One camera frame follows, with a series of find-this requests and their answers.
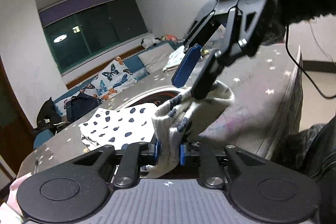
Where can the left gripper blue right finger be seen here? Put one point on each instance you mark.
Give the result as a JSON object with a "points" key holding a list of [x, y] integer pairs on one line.
{"points": [[201, 156]]}

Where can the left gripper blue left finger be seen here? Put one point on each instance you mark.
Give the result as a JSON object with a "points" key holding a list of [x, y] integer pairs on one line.
{"points": [[130, 160]]}

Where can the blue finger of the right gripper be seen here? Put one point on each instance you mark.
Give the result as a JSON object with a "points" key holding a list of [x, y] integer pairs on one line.
{"points": [[186, 66], [203, 85]]}

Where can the white navy polka-dot garment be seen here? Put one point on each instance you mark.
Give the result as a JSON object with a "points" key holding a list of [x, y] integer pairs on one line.
{"points": [[180, 118]]}

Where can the folded blue striped cloth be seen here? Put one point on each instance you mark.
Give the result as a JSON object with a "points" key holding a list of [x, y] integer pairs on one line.
{"points": [[174, 59]]}

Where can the grey pillow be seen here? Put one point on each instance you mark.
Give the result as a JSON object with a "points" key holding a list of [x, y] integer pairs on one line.
{"points": [[156, 58]]}

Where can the round induction cooker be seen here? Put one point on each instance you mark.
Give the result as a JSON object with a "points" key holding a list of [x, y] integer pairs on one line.
{"points": [[156, 95]]}

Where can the plush toy on sill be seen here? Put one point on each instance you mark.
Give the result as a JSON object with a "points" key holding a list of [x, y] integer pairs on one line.
{"points": [[147, 42]]}

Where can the butterfly print pillow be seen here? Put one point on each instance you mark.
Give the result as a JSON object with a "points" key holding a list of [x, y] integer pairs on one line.
{"points": [[113, 79]]}

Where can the dark navy backpack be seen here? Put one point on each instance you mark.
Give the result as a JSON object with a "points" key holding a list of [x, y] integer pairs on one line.
{"points": [[80, 105]]}

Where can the blue sofa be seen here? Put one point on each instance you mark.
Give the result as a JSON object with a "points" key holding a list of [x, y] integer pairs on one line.
{"points": [[133, 63]]}

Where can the black bag on sofa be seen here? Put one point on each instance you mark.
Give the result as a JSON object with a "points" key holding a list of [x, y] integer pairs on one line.
{"points": [[48, 117]]}

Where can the black pen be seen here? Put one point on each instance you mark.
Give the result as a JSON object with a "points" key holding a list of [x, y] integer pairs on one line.
{"points": [[36, 164]]}

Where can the dark green window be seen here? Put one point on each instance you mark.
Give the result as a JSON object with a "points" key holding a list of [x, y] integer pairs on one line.
{"points": [[77, 30]]}

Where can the dark wooden door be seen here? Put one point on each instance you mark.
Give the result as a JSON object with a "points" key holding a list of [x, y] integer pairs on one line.
{"points": [[16, 131]]}

